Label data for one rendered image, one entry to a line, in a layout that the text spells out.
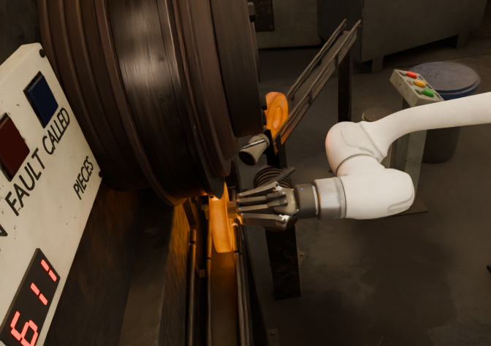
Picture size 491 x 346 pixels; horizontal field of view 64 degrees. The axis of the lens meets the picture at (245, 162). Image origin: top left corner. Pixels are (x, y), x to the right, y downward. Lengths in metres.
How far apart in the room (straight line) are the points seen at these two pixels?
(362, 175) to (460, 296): 0.92
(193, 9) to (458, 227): 1.61
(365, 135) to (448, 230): 1.02
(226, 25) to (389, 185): 0.50
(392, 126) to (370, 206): 0.21
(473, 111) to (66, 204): 0.74
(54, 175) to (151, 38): 0.17
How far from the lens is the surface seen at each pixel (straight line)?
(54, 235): 0.42
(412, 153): 1.74
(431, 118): 0.93
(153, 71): 0.45
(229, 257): 0.91
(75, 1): 0.52
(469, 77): 2.09
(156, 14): 0.45
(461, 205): 2.01
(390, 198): 0.86
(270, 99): 1.18
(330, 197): 0.83
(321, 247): 1.75
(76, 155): 0.48
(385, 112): 1.59
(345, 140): 0.95
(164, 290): 0.63
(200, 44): 0.49
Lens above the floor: 1.36
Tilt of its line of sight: 38 degrees down
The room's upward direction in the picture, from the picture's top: 10 degrees counter-clockwise
